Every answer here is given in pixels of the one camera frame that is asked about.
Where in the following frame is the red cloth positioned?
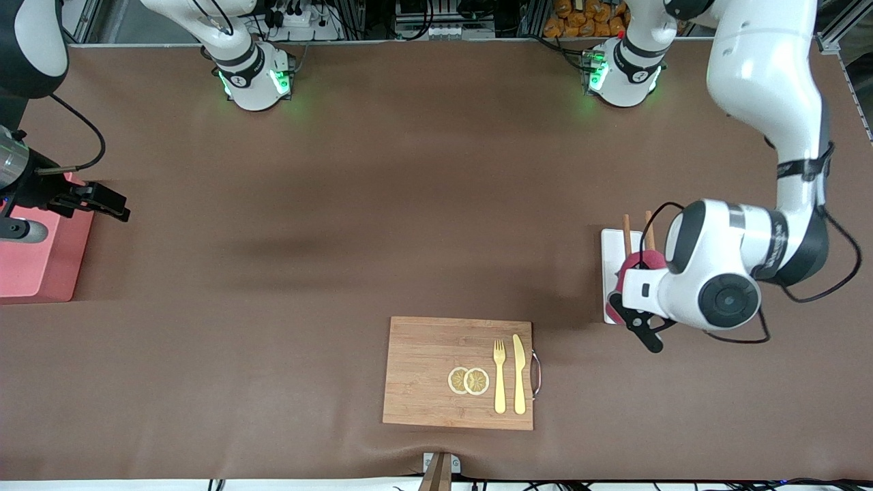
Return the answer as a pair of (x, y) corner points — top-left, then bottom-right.
(607, 249), (668, 325)

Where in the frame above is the white rack tray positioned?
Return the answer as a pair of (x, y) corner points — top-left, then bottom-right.
(601, 228), (649, 326)

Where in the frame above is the pink box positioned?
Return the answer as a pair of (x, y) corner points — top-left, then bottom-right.
(0, 174), (95, 304)

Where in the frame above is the yellow knife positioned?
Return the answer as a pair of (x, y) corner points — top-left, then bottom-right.
(512, 333), (527, 415)

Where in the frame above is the yellow fork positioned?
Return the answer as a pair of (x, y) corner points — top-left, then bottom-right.
(493, 340), (507, 415)

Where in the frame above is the bamboo cutting board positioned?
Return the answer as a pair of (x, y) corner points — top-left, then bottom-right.
(383, 316), (543, 431)

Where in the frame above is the wooden stick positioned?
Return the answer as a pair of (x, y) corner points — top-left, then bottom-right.
(418, 453), (452, 491)

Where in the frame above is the white power strip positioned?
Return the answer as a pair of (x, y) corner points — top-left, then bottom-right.
(273, 8), (318, 28)
(426, 24), (497, 40)

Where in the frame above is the orange snack bag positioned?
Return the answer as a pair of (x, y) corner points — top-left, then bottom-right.
(544, 0), (628, 38)

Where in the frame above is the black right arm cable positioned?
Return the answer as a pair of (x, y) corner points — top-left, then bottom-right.
(38, 94), (107, 175)

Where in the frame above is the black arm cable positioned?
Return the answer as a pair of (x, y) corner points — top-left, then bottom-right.
(38, 94), (107, 175)
(639, 202), (863, 344)

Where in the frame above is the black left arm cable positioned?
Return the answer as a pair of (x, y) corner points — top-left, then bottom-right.
(639, 202), (863, 344)

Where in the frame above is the gray metal bracket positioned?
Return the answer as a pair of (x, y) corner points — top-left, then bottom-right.
(423, 452), (462, 474)

